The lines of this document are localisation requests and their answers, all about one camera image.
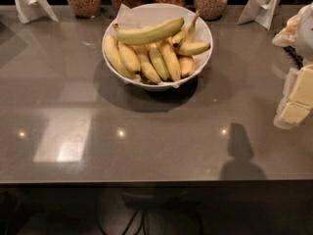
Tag right white folded card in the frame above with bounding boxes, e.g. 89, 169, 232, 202
238, 0, 281, 30

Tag short yellow banana right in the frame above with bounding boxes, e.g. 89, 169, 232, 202
179, 56, 196, 77

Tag leftmost yellow banana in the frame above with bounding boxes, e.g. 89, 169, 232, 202
103, 34, 134, 79

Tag right crosswise yellow banana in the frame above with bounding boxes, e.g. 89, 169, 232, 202
175, 42, 211, 56

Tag white folded card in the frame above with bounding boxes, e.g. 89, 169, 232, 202
238, 0, 281, 30
15, 0, 59, 24

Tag yellow-green banana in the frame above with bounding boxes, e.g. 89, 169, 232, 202
113, 17, 184, 45

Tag black cables under table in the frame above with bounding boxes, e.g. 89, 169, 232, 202
94, 186, 206, 235

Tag upright banana with stem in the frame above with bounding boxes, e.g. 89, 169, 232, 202
171, 12, 200, 47

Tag left white folded card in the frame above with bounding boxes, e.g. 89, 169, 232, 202
15, 0, 59, 24

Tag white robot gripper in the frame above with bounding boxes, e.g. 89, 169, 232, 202
272, 3, 313, 129

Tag right glass cereal jar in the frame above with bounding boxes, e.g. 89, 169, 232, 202
193, 0, 232, 22

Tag white paper bowl liner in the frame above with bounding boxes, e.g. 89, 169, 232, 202
114, 3, 213, 89

